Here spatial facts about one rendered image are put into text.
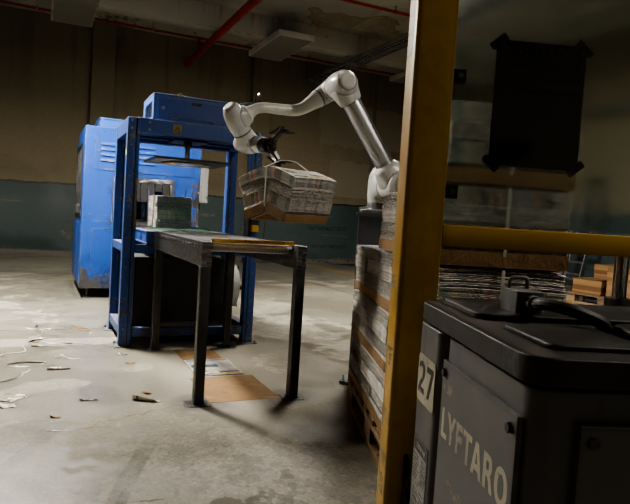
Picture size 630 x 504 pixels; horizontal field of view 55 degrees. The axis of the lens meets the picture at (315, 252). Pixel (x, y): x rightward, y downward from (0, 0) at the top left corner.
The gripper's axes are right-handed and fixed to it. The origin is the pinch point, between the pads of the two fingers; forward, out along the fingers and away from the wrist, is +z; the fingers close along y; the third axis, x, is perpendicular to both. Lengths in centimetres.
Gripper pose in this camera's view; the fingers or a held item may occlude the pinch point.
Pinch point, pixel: (290, 146)
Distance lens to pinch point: 305.2
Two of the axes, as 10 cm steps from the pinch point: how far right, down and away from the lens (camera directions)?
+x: -6.9, 0.2, -7.2
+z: 7.1, 1.6, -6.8
